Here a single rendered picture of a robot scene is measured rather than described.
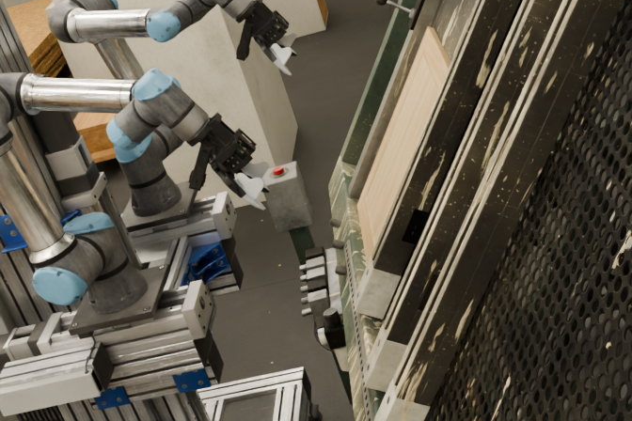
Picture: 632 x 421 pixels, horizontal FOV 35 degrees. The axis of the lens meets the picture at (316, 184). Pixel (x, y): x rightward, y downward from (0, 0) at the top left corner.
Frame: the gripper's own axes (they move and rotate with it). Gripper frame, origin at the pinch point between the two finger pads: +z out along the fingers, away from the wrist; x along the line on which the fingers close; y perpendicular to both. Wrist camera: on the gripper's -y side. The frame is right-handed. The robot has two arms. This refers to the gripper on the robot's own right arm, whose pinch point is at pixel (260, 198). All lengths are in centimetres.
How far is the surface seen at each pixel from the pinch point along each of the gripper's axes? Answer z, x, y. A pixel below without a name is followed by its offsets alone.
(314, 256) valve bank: 45, 69, -34
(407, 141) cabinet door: 28, 47, 18
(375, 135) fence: 31, 76, 5
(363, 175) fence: 37, 75, -6
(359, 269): 41, 32, -10
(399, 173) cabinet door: 32, 42, 12
